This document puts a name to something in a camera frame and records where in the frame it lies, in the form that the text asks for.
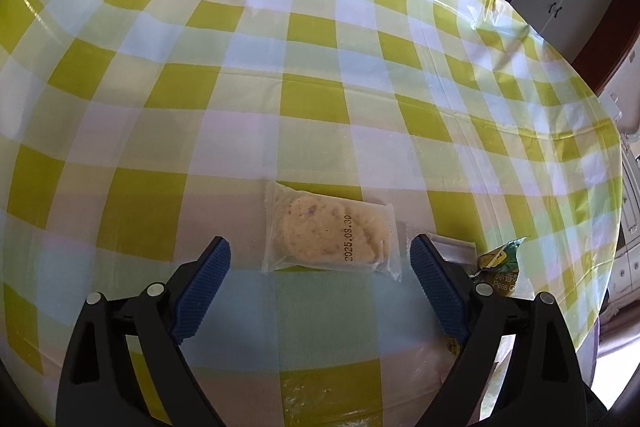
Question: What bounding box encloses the yellow checked tablecloth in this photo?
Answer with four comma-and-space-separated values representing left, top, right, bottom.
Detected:
0, 0, 626, 427

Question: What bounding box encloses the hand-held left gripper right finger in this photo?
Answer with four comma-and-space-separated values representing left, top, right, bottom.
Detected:
409, 233, 588, 427

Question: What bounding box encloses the white snack packet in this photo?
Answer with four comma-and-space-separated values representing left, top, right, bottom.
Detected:
430, 234, 478, 278

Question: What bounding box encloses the clear round cookie packet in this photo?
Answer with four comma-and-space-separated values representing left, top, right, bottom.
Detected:
261, 180, 403, 283

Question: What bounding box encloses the dark green pea packet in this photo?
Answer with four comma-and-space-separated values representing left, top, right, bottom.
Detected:
472, 237, 531, 298

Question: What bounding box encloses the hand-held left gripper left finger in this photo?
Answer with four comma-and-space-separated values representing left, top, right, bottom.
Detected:
55, 236, 233, 427

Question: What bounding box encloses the red-brown door frame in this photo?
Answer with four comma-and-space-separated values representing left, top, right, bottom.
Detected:
570, 0, 640, 92

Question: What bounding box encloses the white ornate vanity dresser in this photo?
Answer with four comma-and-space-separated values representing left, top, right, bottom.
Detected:
600, 127, 640, 358

